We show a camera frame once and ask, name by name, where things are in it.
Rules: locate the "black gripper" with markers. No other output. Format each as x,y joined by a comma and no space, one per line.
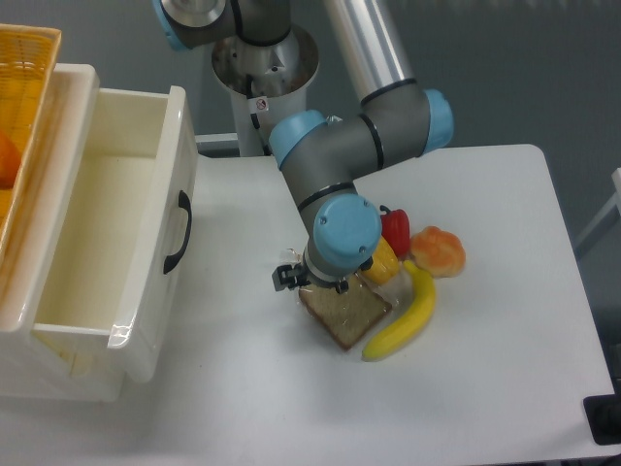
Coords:
291,276

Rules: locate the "brown toast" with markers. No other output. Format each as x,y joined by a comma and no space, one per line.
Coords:
348,317

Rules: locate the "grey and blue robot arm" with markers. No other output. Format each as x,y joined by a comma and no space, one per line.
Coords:
320,160

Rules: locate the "yellow bell pepper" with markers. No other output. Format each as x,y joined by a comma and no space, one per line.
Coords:
385,264

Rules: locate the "red bell pepper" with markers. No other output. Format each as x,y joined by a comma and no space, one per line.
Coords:
395,229

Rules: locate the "yellow banana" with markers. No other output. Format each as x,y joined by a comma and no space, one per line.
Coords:
411,322

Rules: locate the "orange bread roll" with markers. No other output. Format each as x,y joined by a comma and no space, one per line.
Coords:
438,252

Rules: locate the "white plastic drawer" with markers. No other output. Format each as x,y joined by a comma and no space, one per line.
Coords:
140,151

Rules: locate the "white drawer cabinet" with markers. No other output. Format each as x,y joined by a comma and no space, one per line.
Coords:
38,356

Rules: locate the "black device at table corner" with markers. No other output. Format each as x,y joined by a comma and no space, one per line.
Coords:
603,415

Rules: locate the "orange fruit in basket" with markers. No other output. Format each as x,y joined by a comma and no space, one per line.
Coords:
10,161

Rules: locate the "yellow woven basket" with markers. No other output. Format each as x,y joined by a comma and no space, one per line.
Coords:
28,58

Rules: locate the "black drawer handle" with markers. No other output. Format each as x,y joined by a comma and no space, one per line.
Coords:
172,260

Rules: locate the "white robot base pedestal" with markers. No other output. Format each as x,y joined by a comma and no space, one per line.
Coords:
265,84

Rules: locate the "white frame at right edge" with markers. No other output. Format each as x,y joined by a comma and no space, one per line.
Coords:
601,223

